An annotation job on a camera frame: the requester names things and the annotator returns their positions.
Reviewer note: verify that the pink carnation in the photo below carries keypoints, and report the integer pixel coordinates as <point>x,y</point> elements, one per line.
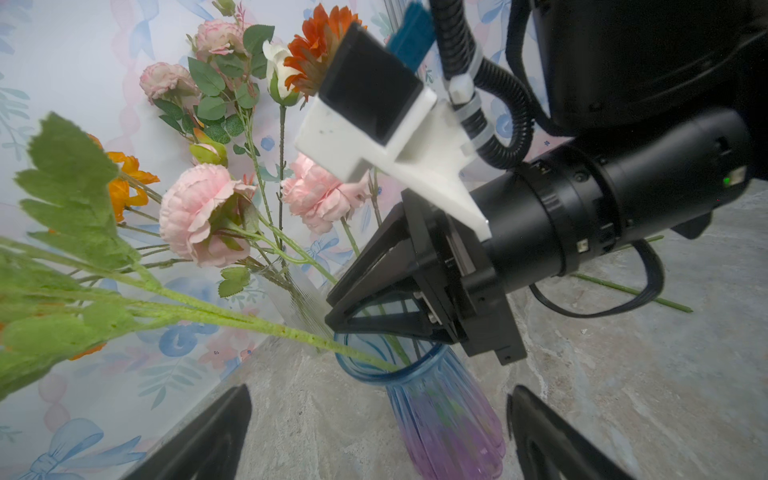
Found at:
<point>208,217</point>

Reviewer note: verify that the pink rose stem with leaves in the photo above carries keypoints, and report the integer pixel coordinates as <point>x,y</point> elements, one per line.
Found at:
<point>217,99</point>

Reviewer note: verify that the orange poppy flower stem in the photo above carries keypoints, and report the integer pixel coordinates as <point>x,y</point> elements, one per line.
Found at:
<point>131,190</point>

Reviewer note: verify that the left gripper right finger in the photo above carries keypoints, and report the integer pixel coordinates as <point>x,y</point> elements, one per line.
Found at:
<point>548,447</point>

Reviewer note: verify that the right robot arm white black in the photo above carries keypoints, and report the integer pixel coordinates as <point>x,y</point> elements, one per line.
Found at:
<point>611,121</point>

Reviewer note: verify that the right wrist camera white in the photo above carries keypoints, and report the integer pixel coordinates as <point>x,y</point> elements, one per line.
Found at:
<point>372,111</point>

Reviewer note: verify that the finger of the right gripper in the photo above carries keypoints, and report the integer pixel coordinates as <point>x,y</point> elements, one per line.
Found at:
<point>400,316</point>
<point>385,272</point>

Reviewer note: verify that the blue purple glass vase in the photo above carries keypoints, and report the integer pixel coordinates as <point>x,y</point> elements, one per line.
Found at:
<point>448,426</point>

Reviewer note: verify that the clear ribbed glass vase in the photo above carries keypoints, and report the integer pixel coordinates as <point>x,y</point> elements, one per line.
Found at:
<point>300,304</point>

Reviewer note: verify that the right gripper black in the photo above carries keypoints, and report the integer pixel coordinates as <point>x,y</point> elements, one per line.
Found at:
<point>582,200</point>

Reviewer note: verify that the pale yellow rose stem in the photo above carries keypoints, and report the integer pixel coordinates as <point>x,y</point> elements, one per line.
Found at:
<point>631,291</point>

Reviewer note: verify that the small pink carnation stem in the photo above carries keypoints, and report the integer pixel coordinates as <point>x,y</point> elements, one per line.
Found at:
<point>320,199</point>

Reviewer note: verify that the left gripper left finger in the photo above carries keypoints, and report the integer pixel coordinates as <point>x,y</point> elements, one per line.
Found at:
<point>209,447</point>

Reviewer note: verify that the cream white rose stem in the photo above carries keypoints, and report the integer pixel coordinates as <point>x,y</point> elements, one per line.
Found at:
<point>277,73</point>

